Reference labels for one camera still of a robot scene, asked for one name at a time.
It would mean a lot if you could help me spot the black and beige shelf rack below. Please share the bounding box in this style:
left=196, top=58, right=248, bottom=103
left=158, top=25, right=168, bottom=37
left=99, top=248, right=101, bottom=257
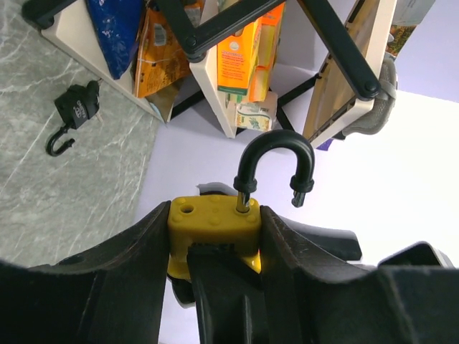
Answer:
left=22, top=1, right=397, bottom=147

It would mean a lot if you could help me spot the yellow padlock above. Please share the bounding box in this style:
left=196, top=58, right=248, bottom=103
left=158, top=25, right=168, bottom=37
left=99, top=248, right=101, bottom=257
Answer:
left=167, top=130, right=315, bottom=280

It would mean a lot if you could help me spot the orange snack bag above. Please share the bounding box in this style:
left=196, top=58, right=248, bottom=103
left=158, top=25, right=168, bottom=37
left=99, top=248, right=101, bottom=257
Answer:
left=133, top=6, right=191, bottom=98

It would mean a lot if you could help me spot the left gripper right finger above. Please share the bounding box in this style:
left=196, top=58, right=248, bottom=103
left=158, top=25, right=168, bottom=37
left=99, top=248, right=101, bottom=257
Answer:
left=260, top=206, right=458, bottom=343

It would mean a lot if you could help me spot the left sponge pack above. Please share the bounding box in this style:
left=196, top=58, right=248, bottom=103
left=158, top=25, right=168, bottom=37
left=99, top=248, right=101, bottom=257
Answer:
left=248, top=2, right=285, bottom=102

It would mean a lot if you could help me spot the orange carton box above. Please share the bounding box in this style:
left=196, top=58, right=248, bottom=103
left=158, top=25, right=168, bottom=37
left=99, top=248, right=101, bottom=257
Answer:
left=217, top=19, right=261, bottom=96

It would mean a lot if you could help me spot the blue snack bag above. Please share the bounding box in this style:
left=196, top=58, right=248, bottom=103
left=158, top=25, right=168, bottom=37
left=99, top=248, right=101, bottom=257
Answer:
left=86, top=0, right=145, bottom=80

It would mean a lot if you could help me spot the pink striped sleep mask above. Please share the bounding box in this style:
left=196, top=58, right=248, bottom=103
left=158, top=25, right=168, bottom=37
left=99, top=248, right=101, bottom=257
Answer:
left=341, top=53, right=398, bottom=137

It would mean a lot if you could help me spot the black padlock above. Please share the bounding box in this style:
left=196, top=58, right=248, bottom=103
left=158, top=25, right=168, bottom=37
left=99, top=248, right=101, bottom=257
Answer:
left=46, top=79, right=101, bottom=157

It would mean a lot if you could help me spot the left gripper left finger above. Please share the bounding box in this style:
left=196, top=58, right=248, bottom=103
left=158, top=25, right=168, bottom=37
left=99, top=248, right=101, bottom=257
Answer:
left=1, top=202, right=170, bottom=343

